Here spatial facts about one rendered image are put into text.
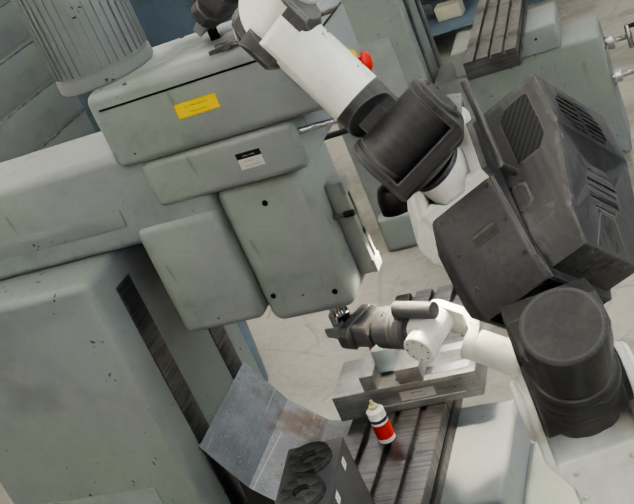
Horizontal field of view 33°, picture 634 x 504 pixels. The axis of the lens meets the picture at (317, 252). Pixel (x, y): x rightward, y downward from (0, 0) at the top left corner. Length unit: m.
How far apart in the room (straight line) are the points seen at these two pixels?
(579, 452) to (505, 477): 0.68
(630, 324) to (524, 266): 2.69
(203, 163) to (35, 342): 0.55
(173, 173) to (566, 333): 0.95
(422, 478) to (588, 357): 0.94
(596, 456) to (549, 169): 0.43
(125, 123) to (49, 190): 0.26
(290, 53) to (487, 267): 0.43
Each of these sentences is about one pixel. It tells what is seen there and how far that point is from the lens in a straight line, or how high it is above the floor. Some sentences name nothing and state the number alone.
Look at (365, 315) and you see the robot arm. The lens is 2.24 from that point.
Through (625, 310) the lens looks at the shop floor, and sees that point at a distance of 4.34.
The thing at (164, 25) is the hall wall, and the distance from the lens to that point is 9.53.
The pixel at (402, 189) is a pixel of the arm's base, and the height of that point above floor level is 1.68.
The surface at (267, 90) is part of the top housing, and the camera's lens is 1.93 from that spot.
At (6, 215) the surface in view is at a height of 1.70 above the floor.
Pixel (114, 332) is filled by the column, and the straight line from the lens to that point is 2.21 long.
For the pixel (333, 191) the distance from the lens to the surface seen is 2.11.
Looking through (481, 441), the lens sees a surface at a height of 0.85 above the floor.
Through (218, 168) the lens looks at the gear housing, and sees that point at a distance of 2.04.
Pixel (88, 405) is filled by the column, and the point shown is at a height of 1.29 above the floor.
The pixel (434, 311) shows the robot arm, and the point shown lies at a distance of 2.10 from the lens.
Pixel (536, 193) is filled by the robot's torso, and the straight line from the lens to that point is 1.60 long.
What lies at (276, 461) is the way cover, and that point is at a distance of 2.51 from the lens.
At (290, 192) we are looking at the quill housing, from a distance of 2.04.
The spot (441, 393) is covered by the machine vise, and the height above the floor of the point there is 0.95.
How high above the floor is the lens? 2.27
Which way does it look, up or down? 23 degrees down
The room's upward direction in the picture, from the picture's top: 24 degrees counter-clockwise
